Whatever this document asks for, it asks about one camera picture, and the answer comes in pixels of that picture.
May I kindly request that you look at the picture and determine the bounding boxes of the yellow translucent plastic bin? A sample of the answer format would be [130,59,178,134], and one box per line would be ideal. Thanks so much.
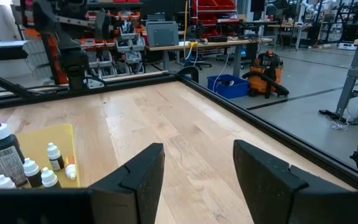
[0,123,81,190]

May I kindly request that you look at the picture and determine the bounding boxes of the grey metal box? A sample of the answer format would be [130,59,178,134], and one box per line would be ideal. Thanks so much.
[145,21,180,48]

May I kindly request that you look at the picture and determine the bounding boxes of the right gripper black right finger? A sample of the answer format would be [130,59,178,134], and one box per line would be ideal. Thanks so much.
[233,139,352,224]

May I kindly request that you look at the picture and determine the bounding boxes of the orange shop vacuum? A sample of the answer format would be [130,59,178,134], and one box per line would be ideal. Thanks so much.
[242,49,291,100]

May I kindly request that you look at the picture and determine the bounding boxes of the yellow hanging cable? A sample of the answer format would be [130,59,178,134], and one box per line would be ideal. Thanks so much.
[182,0,198,60]

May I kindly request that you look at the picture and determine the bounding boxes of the grey parts bin rack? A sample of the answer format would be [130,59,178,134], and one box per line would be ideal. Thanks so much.
[79,9,147,78]

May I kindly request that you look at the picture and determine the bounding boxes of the small orange food coloring bottle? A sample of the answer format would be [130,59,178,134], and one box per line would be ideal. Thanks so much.
[64,156,78,181]

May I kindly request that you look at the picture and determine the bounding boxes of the wooden table grey legs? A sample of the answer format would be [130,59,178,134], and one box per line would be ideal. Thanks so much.
[318,37,358,124]

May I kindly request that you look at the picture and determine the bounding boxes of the black aluminium table frame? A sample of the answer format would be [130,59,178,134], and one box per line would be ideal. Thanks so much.
[0,40,358,191]

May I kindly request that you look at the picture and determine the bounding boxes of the large purple food coloring bottle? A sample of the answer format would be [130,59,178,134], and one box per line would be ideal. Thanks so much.
[0,110,27,188]

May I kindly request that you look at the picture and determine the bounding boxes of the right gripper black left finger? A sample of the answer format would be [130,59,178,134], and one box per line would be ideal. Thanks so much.
[88,142,166,224]

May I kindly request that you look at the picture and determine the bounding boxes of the wooden workbench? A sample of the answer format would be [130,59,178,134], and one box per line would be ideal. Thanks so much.
[144,37,275,77]

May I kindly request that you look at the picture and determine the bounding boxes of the red storage bins shelf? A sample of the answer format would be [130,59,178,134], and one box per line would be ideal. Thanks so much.
[191,0,239,38]

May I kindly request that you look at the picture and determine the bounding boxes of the blue plastic crate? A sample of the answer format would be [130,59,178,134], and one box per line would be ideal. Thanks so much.
[206,73,250,100]

